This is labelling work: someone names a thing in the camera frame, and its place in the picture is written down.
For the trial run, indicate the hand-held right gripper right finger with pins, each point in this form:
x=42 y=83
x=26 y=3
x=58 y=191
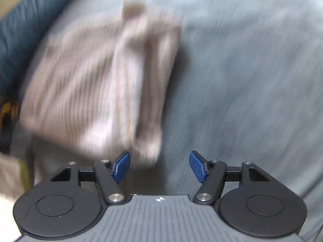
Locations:
x=198 y=166

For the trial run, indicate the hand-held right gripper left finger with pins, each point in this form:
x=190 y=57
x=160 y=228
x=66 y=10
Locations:
x=122 y=165

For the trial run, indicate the beige white houndstooth cardigan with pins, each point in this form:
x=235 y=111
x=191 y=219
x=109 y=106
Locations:
x=88 y=80

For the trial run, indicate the grey fleece blanket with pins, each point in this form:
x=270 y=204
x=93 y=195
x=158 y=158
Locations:
x=239 y=68

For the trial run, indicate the plain beige cloth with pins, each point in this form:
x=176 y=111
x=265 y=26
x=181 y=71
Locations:
x=11 y=176

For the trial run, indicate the dark yellow patterned cloth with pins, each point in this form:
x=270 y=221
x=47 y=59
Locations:
x=8 y=121

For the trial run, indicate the teal pillow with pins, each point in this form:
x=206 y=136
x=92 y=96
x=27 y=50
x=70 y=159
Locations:
x=22 y=30

